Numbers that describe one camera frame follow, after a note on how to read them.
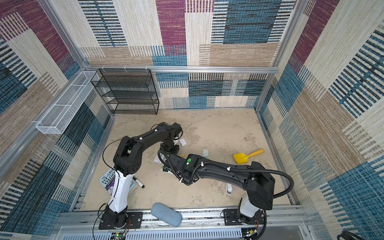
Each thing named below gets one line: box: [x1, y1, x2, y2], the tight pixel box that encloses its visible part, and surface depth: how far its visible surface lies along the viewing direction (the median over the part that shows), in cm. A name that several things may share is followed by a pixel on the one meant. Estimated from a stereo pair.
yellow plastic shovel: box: [233, 148, 265, 165], surface depth 96 cm
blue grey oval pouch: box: [151, 202, 183, 227], surface depth 74 cm
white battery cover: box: [179, 138, 187, 146], surface depth 103 cm
